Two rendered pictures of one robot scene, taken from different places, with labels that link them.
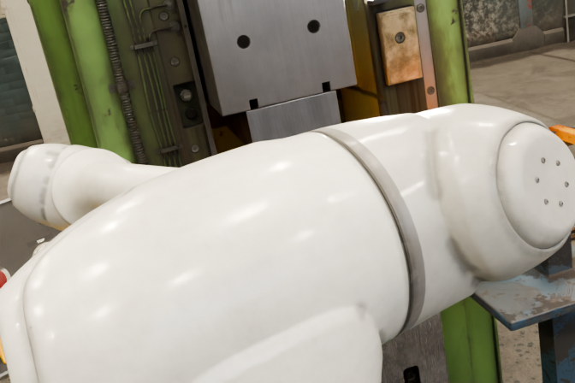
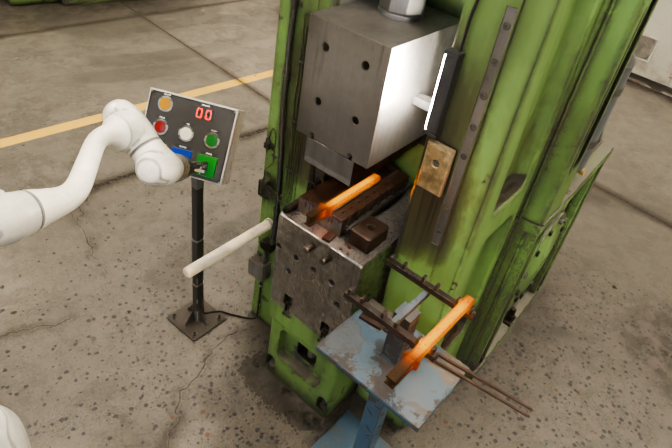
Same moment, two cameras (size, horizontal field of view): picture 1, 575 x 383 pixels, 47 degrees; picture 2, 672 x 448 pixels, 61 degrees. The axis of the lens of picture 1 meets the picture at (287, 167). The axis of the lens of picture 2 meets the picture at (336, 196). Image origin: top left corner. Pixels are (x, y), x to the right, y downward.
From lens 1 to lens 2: 1.41 m
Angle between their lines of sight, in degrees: 45
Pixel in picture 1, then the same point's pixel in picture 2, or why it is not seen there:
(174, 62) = not seen: hidden behind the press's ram
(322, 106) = (343, 164)
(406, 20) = (444, 156)
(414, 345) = (331, 316)
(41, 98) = not seen: outside the picture
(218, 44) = (306, 93)
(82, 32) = (281, 36)
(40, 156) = (111, 107)
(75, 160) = (112, 118)
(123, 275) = not seen: outside the picture
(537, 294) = (353, 353)
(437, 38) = (468, 183)
